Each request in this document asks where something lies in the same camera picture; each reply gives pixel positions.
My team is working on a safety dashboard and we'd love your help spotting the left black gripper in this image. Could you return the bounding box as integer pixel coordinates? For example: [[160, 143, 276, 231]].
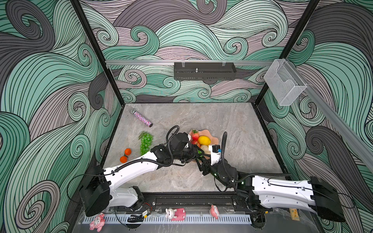
[[172, 144, 205, 163]]

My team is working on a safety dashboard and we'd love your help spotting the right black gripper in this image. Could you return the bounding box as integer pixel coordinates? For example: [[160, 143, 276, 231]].
[[196, 153, 233, 190]]

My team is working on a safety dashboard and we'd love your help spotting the pale fake pear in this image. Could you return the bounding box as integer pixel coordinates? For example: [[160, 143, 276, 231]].
[[200, 145, 211, 154]]

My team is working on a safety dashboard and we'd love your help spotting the red fake strawberry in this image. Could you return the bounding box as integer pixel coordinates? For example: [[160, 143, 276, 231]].
[[191, 130, 200, 141]]

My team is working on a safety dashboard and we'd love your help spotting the yellow fake lemon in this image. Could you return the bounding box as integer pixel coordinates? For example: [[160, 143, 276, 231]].
[[197, 136, 211, 146]]

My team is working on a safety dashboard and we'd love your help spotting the pink wavy fruit bowl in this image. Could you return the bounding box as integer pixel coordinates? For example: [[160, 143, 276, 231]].
[[188, 130, 219, 148]]

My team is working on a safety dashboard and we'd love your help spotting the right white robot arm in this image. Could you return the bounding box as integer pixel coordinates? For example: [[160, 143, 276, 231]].
[[196, 153, 346, 222]]

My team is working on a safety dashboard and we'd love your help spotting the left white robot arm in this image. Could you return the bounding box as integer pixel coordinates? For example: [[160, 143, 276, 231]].
[[78, 133, 199, 216]]

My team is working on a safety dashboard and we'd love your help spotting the green fake grape bunch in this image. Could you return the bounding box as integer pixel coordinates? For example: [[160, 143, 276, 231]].
[[139, 131, 153, 155]]

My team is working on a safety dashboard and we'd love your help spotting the orange fake tangerine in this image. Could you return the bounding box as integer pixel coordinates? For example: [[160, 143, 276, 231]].
[[124, 148, 132, 156], [119, 156, 128, 164]]

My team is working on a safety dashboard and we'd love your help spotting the small pink figurine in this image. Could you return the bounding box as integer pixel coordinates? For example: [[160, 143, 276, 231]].
[[210, 205, 220, 220]]

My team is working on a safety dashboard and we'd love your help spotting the purple sprinkle tube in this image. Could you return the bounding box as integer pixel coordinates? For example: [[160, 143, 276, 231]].
[[130, 108, 153, 128]]

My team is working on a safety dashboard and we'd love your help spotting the white bunny pink toy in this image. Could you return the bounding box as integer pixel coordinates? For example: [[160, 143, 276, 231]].
[[166, 208, 186, 221]]

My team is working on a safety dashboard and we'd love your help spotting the yellow warning sticker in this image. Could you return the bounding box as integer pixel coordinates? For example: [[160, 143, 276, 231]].
[[289, 208, 300, 221]]

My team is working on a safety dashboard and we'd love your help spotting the pink plush toy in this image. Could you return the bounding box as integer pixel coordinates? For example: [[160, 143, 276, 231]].
[[89, 213, 105, 233]]

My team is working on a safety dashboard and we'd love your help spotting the black wall tray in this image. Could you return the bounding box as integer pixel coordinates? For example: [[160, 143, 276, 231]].
[[174, 63, 237, 81]]

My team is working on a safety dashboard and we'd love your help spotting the white slotted cable duct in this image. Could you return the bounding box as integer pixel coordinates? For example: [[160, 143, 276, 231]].
[[82, 214, 253, 225]]

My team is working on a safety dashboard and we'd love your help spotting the clear plastic wall holder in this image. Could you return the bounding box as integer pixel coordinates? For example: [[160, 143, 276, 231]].
[[264, 59, 307, 106]]

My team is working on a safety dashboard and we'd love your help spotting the aluminium rail back wall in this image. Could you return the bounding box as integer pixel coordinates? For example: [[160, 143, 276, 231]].
[[105, 59, 273, 67]]

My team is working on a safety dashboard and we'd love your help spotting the aluminium rail wall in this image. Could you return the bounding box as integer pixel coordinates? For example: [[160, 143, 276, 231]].
[[105, 59, 273, 67], [289, 62, 373, 171]]

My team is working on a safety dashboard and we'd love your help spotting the aluminium rail right wall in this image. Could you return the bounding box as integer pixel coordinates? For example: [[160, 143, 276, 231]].
[[289, 62, 373, 171]]

